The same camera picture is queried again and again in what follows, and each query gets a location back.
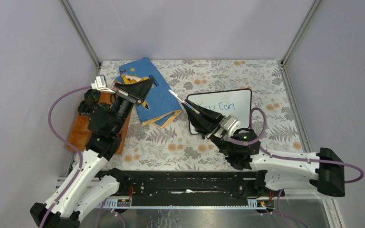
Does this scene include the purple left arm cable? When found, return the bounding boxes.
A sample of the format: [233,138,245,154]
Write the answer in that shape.
[38,86,93,228]

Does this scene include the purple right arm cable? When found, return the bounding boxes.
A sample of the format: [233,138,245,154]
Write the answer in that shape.
[226,107,365,184]

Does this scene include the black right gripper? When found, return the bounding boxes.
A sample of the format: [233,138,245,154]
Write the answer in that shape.
[182,98,236,156]

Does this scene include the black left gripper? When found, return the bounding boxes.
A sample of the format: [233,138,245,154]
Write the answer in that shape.
[111,77,154,134]

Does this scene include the blue Pikachu cloth bag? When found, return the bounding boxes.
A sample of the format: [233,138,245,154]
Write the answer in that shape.
[114,58,182,128]

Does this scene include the aluminium frame post left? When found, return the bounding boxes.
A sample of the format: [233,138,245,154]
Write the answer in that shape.
[59,0,101,69]

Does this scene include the orange wooden compartment tray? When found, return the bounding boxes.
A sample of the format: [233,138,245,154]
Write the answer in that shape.
[68,92,134,155]

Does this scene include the white whiteboard black frame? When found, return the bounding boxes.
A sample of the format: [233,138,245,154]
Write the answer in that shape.
[187,89,252,128]

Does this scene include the dark patterned cloth roll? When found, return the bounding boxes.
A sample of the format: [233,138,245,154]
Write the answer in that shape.
[96,102,111,111]
[84,89,101,102]
[77,98,96,116]

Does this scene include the aluminium frame post right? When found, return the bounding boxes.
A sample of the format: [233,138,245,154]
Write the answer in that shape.
[280,0,323,67]

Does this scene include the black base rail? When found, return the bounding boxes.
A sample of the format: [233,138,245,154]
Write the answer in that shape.
[115,171,279,198]

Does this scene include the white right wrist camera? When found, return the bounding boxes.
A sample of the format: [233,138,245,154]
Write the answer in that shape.
[216,115,240,140]

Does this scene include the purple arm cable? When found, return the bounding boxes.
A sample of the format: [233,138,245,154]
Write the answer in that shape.
[226,107,365,184]
[38,86,93,228]

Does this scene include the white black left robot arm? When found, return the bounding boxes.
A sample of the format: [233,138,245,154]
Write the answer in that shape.
[30,76,155,228]

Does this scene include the aluminium frame post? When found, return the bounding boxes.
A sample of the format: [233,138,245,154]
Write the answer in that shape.
[280,0,323,67]
[59,0,101,69]

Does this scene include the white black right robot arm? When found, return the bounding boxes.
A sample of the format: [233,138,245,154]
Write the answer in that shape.
[167,89,346,197]

